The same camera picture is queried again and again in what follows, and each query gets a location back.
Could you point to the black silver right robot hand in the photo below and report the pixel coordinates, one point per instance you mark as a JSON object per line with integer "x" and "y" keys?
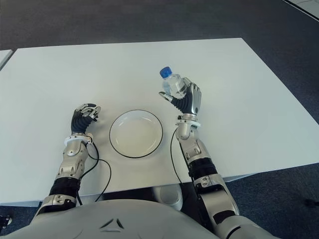
{"x": 192, "y": 102}

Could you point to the grey robot torso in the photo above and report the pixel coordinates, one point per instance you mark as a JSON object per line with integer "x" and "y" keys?
{"x": 124, "y": 220}

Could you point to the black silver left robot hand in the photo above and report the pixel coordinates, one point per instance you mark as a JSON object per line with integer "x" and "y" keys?
{"x": 79, "y": 122}

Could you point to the white plate with black rim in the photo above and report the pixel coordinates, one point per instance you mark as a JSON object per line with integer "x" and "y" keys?
{"x": 135, "y": 133}

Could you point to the black caster wheel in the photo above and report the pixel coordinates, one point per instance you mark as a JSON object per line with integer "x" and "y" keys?
{"x": 5, "y": 221}

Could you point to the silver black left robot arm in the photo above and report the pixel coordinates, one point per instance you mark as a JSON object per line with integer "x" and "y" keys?
{"x": 72, "y": 154}

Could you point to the white rounded robot leg cover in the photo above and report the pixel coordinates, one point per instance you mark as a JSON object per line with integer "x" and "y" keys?
{"x": 169, "y": 195}

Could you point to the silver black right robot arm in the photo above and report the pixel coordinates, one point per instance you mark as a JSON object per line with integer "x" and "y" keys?
{"x": 194, "y": 149}

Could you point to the white panel with black edge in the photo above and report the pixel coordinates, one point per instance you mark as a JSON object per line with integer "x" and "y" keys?
{"x": 306, "y": 6}

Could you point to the clear blue-capped water bottle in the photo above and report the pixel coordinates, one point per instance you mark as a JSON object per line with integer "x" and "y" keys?
{"x": 172, "y": 83}

